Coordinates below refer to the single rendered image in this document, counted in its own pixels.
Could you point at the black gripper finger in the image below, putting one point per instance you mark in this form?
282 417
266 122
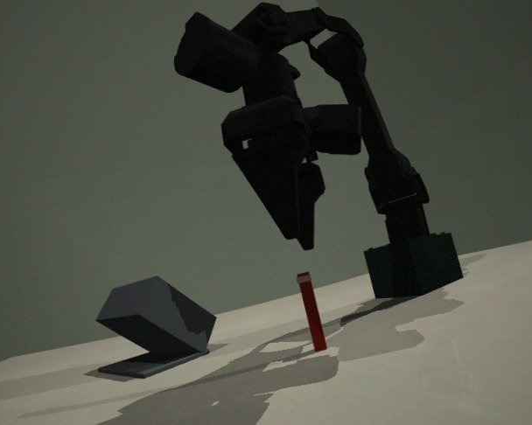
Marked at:
307 198
272 170

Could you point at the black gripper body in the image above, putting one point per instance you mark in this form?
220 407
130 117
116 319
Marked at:
271 113

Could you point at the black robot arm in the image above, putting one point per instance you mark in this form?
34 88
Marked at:
247 57

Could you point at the dark grey panel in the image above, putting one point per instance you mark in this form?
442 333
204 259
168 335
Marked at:
155 316

